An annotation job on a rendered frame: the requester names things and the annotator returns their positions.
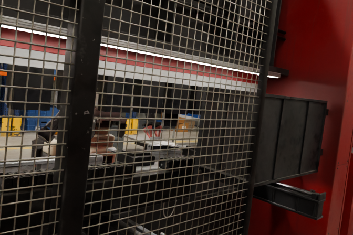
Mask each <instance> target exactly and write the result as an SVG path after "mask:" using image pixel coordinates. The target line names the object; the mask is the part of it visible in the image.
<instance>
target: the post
mask: <svg viewBox="0 0 353 235"><path fill-rule="evenodd" d="M105 1H106V0H77V9H79V11H76V21H75V22H76V23H78V25H76V24H75V32H74V36H76V37H77V38H74V42H73V50H75V52H74V51H73V52H72V59H71V63H74V65H71V70H70V77H73V78H72V79H71V78H70V81H69V90H71V92H68V102H67V103H70V105H67V113H66V117H69V118H68V119H66V124H65V130H68V131H67V132H65V135H64V143H66V145H63V156H65V158H62V162H61V169H63V170H64V171H61V173H60V183H61V182H63V183H62V184H59V194H58V195H61V197H58V205H57V208H60V209H59V210H57V216H56V221H59V222H57V223H56V226H55V234H57V235H82V224H83V218H84V208H85V198H86V188H87V177H88V167H89V157H90V147H91V136H92V126H93V120H94V110H95V99H96V89H97V79H98V69H99V58H100V48H101V38H102V28H103V17H104V11H105Z"/></svg>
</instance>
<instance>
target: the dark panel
mask: <svg viewBox="0 0 353 235"><path fill-rule="evenodd" d="M327 102H328V101H324V100H315V99H306V98H298V97H289V96H283V95H274V94H266V96H265V104H264V112H263V120H262V128H261V136H260V141H259V149H258V158H257V165H256V174H255V182H254V187H257V186H261V185H266V184H270V183H274V182H277V181H282V180H286V179H291V178H295V177H299V176H304V175H308V174H312V173H317V172H318V167H319V159H320V152H321V144H322V140H323V132H324V125H325V117H326V109H327Z"/></svg>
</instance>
